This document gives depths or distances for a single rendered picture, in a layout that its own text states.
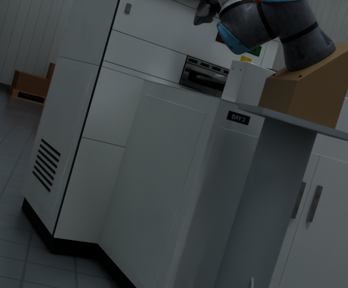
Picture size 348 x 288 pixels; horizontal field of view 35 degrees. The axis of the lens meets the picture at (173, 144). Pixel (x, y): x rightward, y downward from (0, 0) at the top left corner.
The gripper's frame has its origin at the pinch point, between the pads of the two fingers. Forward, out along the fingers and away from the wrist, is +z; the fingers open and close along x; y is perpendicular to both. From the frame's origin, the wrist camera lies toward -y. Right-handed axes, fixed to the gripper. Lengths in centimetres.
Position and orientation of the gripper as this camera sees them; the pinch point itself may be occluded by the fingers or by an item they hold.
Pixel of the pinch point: (195, 22)
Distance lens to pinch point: 216.2
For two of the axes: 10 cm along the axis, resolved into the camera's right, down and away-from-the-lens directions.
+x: 4.8, 5.4, 6.9
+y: 6.0, 3.7, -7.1
